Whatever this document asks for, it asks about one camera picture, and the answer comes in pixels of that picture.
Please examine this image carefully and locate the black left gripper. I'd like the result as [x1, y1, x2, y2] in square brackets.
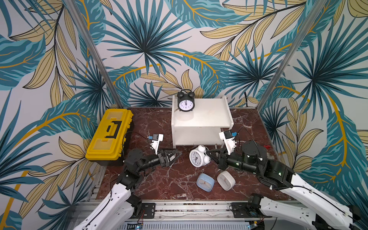
[137, 148, 182, 173]

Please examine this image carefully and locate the white twin-bell alarm clock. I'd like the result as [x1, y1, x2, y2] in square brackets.
[189, 145, 211, 168]

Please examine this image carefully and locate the black twin-bell alarm clock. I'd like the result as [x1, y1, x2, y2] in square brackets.
[177, 89, 195, 112]

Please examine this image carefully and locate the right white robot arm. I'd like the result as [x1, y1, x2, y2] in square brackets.
[205, 141, 361, 230]

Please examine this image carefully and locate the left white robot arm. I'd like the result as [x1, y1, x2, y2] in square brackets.
[74, 149, 182, 230]

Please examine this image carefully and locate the white two-tier shelf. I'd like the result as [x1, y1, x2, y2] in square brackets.
[171, 96, 234, 148]

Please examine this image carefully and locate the white square alarm clock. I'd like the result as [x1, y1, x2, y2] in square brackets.
[217, 171, 236, 191]

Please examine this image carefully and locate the blue square alarm clock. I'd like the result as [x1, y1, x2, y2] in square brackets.
[196, 173, 215, 192]

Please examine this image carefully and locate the yellow and black toolbox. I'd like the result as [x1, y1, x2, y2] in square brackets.
[85, 109, 134, 166]

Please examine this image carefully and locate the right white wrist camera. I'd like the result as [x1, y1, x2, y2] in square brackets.
[219, 130, 238, 155]

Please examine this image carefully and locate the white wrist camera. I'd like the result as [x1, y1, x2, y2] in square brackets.
[148, 134, 164, 155]
[219, 130, 238, 155]

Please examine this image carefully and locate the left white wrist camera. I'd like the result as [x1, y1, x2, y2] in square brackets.
[148, 134, 164, 155]

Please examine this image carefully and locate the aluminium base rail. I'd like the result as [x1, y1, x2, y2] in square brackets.
[68, 199, 317, 230]

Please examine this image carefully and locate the right metal corner post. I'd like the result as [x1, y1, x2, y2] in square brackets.
[256, 0, 327, 112]

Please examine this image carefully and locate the metal corner post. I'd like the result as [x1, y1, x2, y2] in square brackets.
[64, 0, 124, 109]
[256, 0, 327, 112]

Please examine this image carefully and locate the left metal corner post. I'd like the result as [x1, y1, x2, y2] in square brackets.
[64, 0, 124, 109]

